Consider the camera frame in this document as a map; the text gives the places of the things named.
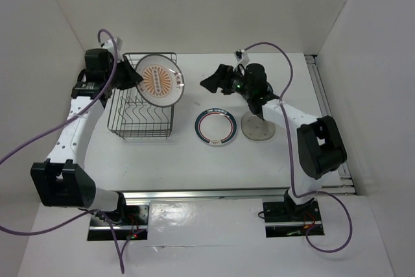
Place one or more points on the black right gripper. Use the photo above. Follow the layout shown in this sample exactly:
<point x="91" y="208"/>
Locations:
<point x="222" y="78"/>

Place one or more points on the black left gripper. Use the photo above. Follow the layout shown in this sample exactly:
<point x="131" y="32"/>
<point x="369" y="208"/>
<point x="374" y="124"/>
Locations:
<point x="133" y="78"/>

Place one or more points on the white plate orange sunburst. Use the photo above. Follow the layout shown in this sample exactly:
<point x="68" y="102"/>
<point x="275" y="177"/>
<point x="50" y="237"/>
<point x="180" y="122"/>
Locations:
<point x="163" y="83"/>

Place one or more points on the white plate green red rings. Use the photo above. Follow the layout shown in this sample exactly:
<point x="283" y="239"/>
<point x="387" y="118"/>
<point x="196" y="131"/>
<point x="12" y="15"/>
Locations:
<point x="216" y="126"/>

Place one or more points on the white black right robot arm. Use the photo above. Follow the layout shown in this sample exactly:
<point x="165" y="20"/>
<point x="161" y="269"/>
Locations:
<point x="315" y="144"/>

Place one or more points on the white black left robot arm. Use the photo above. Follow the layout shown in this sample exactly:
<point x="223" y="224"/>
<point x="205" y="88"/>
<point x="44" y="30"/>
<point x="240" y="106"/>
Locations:
<point x="61" y="180"/>

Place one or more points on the clear round plate stand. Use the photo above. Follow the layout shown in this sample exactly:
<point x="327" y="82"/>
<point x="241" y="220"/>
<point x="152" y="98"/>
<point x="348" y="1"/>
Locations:
<point x="256" y="129"/>

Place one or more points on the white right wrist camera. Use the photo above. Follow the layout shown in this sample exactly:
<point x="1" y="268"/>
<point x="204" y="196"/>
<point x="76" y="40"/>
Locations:
<point x="242" y="58"/>

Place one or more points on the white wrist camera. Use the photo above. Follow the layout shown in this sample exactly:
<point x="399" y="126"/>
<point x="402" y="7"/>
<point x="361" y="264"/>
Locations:
<point x="242" y="58"/>
<point x="113" y="45"/>

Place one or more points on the grey wire dish rack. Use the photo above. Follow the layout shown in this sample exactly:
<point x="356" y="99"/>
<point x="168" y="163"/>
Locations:
<point x="131" y="117"/>

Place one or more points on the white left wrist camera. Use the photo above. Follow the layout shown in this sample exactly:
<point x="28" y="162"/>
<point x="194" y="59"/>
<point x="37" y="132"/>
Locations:
<point x="113" y="45"/>

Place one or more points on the aluminium front rail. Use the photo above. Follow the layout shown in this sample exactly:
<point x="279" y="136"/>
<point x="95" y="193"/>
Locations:
<point x="205" y="193"/>

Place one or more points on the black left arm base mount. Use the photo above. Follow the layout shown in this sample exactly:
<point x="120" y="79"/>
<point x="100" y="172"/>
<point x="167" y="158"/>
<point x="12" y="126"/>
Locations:
<point x="132" y="225"/>

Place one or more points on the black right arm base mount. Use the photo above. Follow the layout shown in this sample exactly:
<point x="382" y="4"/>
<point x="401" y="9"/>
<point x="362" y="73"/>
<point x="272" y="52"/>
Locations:
<point x="278" y="223"/>

